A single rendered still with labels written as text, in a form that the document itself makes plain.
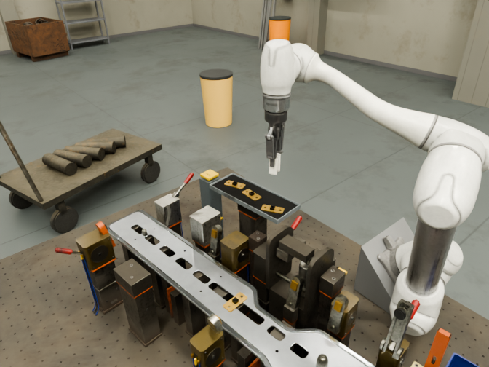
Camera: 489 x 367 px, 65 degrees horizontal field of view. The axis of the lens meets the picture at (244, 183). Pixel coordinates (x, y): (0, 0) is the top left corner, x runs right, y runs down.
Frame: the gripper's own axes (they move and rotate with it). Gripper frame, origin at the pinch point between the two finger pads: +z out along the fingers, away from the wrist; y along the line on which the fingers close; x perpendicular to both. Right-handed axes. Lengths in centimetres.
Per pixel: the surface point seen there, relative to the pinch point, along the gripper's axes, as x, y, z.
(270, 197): -3.7, -6.3, 18.9
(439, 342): 59, 38, 18
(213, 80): -193, -297, 70
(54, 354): -64, 61, 65
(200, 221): -24.8, 12.7, 24.0
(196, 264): -20.8, 23.8, 35.0
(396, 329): 49, 35, 22
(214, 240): -18.2, 14.3, 29.9
